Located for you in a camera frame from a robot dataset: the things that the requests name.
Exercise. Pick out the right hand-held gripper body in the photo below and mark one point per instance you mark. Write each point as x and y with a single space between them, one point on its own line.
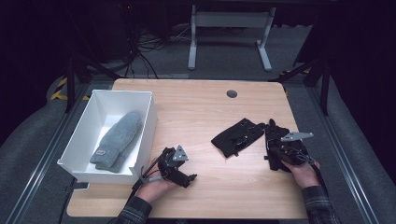
294 152

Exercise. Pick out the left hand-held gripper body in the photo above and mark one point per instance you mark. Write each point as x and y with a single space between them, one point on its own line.
171 168

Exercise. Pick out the black glove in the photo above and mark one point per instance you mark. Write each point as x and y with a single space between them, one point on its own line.
236 137
274 146

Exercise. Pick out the white plastic box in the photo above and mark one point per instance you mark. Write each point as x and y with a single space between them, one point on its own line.
93 124

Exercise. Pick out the person's right hand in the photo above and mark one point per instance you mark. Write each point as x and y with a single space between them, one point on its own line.
306 175

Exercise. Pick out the person's left hand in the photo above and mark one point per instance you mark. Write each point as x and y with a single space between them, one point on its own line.
154 189

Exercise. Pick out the black metal stand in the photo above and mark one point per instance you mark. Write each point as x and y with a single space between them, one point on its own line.
323 81
71 81

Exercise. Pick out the grey round table grommet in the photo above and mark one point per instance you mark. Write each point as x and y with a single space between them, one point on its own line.
232 94

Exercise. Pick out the yellow black floor tape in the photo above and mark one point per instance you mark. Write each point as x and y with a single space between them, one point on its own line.
59 90

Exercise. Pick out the grey metal desk frame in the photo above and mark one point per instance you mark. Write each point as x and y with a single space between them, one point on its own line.
230 20

